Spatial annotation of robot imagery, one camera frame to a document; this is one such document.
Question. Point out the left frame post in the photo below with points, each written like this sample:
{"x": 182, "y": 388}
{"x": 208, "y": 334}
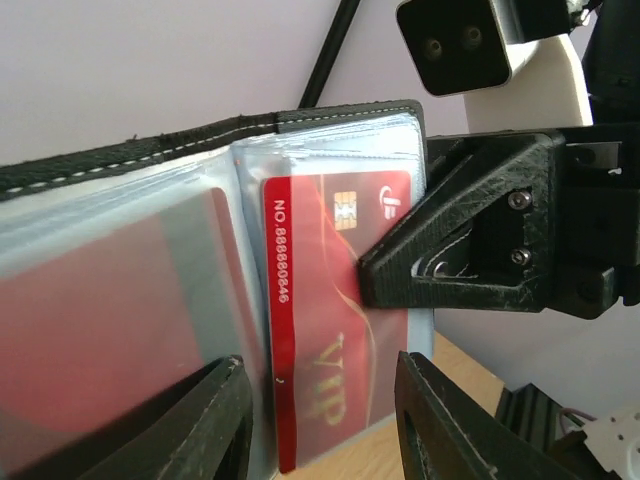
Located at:
{"x": 333, "y": 42}

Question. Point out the red VIP card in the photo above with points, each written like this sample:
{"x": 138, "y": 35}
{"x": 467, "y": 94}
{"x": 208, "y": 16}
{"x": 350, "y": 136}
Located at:
{"x": 333, "y": 358}

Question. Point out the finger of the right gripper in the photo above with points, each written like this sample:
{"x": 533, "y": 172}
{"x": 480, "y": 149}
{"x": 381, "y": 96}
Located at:
{"x": 449, "y": 164}
{"x": 489, "y": 247}

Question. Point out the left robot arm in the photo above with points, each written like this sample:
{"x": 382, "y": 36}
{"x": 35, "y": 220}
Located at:
{"x": 612, "y": 443}

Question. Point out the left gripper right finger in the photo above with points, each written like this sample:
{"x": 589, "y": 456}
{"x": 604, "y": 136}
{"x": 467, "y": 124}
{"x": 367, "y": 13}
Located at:
{"x": 445, "y": 434}

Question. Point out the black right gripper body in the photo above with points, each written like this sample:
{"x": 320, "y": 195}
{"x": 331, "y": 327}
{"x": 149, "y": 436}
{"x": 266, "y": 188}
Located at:
{"x": 597, "y": 263}

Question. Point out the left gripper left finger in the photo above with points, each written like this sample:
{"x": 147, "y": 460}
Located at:
{"x": 205, "y": 435}

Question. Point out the black leather card holder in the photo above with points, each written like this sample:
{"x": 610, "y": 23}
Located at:
{"x": 127, "y": 271}

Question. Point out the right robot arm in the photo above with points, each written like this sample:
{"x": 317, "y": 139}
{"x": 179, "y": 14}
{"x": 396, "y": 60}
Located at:
{"x": 608, "y": 46}

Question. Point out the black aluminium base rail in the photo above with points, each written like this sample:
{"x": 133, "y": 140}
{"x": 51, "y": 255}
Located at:
{"x": 536, "y": 418}

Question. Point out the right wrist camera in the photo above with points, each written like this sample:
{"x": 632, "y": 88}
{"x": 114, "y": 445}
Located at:
{"x": 512, "y": 62}

